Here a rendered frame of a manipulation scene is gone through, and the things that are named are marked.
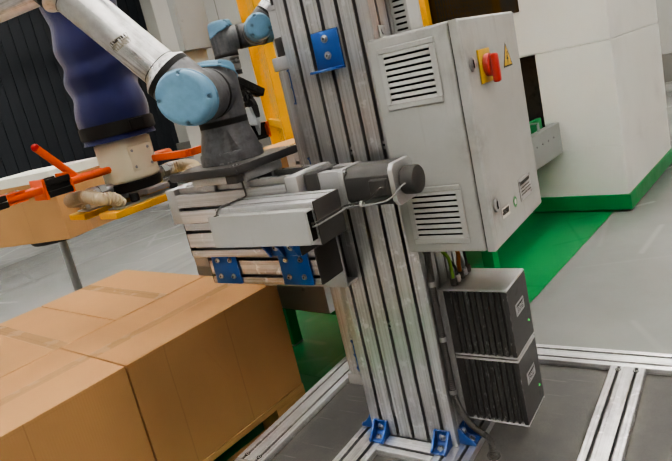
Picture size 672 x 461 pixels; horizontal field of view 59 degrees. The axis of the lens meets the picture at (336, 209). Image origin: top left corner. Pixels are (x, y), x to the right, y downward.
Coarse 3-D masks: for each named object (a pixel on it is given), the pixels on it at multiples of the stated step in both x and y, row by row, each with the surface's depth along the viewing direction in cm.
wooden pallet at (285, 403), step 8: (296, 392) 214; (304, 392) 217; (280, 400) 208; (288, 400) 210; (296, 400) 213; (272, 408) 205; (280, 408) 208; (288, 408) 210; (264, 416) 202; (272, 416) 209; (280, 416) 207; (256, 424) 199; (264, 424) 214; (240, 432) 194; (248, 432) 196; (232, 440) 191; (224, 448) 189; (208, 456) 185; (216, 456) 186; (232, 456) 203
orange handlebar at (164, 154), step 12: (156, 156) 183; (168, 156) 179; (180, 156) 175; (108, 168) 180; (72, 180) 171; (84, 180) 174; (12, 192) 163; (24, 192) 162; (36, 192) 164; (12, 204) 159
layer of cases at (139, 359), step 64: (64, 320) 218; (128, 320) 201; (192, 320) 188; (256, 320) 201; (0, 384) 172; (64, 384) 161; (128, 384) 165; (192, 384) 181; (256, 384) 200; (0, 448) 140; (64, 448) 151; (128, 448) 164; (192, 448) 180
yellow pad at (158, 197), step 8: (176, 184) 188; (136, 192) 178; (160, 192) 185; (136, 200) 178; (144, 200) 177; (152, 200) 178; (160, 200) 180; (112, 208) 175; (120, 208) 172; (128, 208) 172; (136, 208) 174; (144, 208) 176; (104, 216) 173; (112, 216) 170; (120, 216) 170
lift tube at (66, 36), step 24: (48, 24) 174; (72, 24) 169; (72, 48) 170; (96, 48) 171; (72, 72) 172; (96, 72) 172; (120, 72) 176; (72, 96) 178; (96, 96) 173; (120, 96) 175; (144, 96) 184; (96, 120) 175; (96, 144) 176
